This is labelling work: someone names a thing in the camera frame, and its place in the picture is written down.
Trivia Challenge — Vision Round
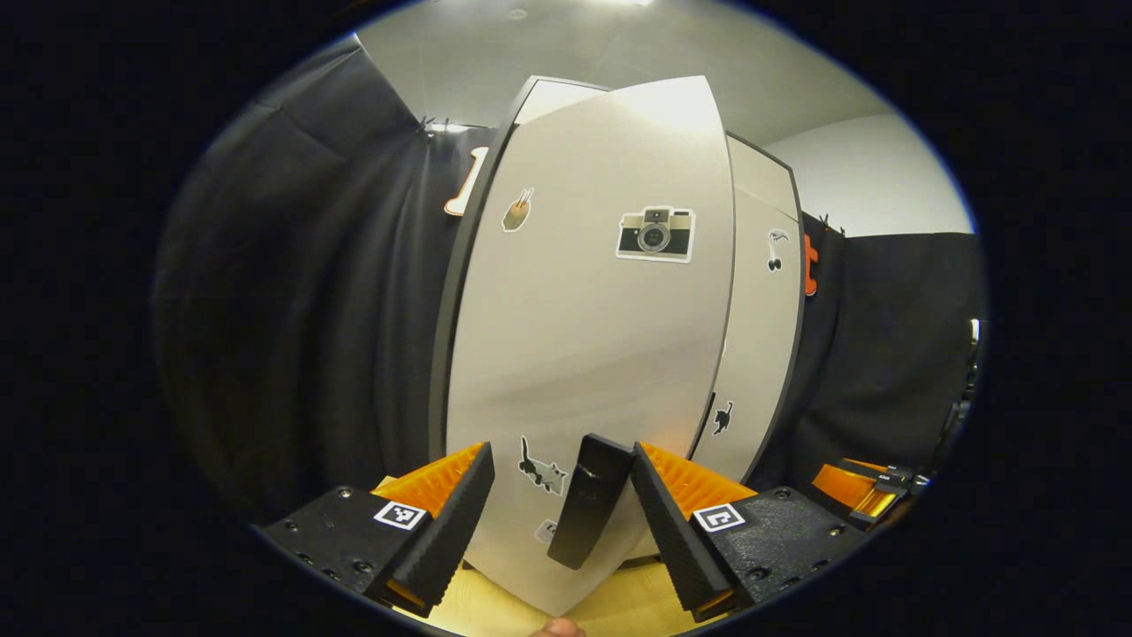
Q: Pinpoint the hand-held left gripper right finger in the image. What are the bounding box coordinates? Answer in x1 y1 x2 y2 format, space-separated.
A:
630 441 872 623

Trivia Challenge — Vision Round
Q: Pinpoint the white shoe cabinet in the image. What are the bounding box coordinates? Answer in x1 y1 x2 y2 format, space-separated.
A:
429 74 807 567

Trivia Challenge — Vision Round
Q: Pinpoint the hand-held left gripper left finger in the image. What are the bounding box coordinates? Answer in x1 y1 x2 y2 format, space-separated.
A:
252 441 496 618

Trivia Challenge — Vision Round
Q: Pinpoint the black door handle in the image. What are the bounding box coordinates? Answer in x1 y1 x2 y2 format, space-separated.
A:
547 434 636 572

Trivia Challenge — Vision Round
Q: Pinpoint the white shoe cabinet door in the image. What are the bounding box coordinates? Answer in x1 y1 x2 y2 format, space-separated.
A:
690 184 806 486
445 75 737 618

